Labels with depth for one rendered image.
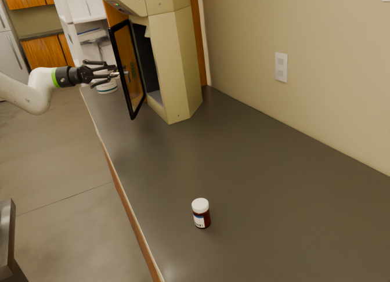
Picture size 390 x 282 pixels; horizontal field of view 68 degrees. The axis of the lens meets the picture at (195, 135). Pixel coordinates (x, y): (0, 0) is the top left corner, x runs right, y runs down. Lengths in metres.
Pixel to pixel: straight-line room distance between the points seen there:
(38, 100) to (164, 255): 0.89
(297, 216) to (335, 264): 0.15
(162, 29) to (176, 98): 0.30
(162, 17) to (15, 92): 0.65
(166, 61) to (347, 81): 0.69
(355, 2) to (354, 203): 0.55
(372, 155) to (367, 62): 0.29
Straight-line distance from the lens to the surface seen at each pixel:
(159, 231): 0.82
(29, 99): 1.38
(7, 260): 0.95
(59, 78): 1.43
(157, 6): 1.24
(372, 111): 1.02
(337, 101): 1.09
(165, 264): 0.75
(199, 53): 1.74
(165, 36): 1.25
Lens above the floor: 1.51
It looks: 28 degrees down
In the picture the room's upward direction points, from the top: 8 degrees counter-clockwise
